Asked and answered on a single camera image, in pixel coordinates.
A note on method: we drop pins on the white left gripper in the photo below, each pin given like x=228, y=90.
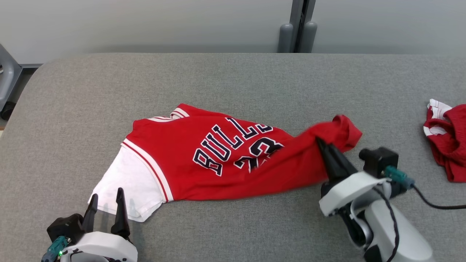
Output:
x=102, y=247

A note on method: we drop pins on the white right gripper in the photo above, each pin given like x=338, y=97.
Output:
x=356, y=191

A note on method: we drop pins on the red Bulls basketball jersey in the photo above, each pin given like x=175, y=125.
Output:
x=182, y=185

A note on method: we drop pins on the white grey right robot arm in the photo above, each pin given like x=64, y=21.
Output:
x=411, y=240

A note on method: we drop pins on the red shorts with white trim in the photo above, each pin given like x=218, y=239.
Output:
x=455, y=145

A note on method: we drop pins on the grey rounded partition foot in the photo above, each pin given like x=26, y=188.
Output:
x=309, y=38
x=285, y=38

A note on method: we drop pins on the black caster wheel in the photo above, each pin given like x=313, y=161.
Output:
x=7, y=111

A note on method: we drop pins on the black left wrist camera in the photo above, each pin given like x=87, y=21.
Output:
x=67, y=227

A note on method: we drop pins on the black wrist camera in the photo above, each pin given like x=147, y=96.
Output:
x=67, y=227
x=378, y=160

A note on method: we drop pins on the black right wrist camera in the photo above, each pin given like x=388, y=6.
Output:
x=378, y=160

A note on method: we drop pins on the grey aluminium wall rail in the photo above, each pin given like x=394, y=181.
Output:
x=295, y=11

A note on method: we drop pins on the grey cart frame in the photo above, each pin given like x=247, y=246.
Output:
x=9, y=72

